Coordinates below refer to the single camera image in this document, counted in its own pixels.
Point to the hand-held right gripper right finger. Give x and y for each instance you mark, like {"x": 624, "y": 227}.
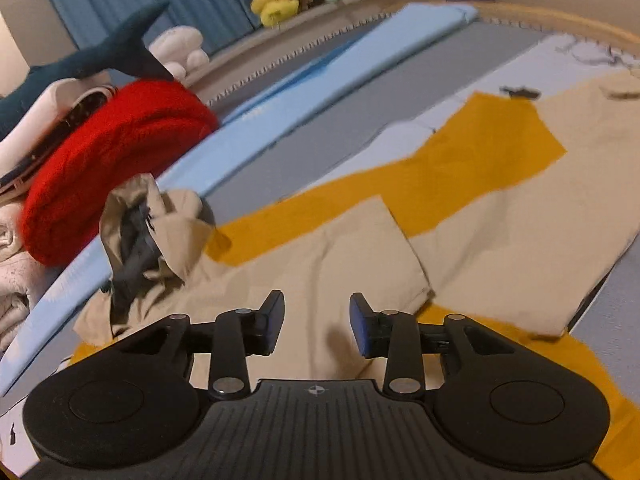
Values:
{"x": 359, "y": 325}

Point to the beige pants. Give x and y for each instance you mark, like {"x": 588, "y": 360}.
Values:
{"x": 325, "y": 260}

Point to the grey mattress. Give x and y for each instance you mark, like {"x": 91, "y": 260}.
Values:
{"x": 300, "y": 130}

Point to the dark blue shark plush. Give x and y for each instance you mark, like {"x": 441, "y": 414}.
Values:
{"x": 100, "y": 60}

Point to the red folded blanket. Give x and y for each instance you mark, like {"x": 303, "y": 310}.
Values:
{"x": 115, "y": 150}

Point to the beige window sill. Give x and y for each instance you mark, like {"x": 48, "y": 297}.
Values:
{"x": 310, "y": 22}

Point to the light blue sheet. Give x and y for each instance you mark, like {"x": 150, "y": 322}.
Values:
{"x": 400, "y": 40}

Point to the mustard yellow cloth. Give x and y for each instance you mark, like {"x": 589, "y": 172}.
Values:
{"x": 480, "y": 150}

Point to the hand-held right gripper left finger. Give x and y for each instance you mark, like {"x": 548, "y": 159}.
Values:
{"x": 274, "y": 321}

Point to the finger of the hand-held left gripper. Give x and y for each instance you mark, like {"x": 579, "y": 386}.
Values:
{"x": 133, "y": 245}

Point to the white plush toy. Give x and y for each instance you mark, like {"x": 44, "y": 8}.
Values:
{"x": 175, "y": 42}

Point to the white printed sheet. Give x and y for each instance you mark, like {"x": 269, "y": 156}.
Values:
{"x": 565, "y": 62}

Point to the wooden bed frame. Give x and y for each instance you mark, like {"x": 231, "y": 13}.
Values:
{"x": 575, "y": 20}

